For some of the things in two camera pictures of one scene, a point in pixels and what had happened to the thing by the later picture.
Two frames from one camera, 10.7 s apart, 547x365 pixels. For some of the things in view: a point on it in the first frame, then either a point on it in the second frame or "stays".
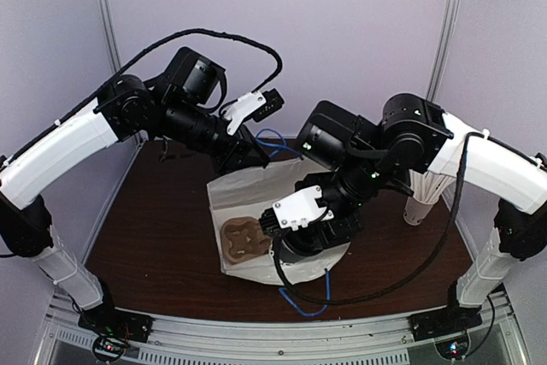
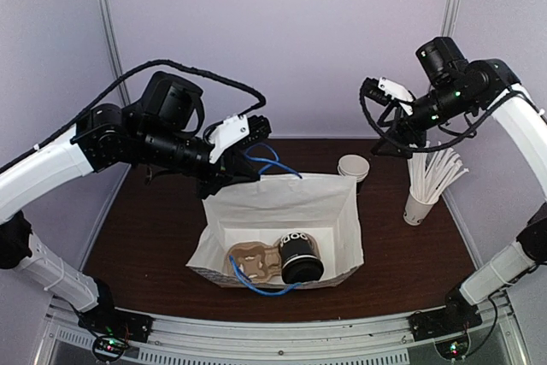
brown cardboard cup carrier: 242,238 → 259,262
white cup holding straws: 415,211 stays
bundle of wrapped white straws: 428,187 stays
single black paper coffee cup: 303,242 → 300,262
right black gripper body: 340,230 → 407,125
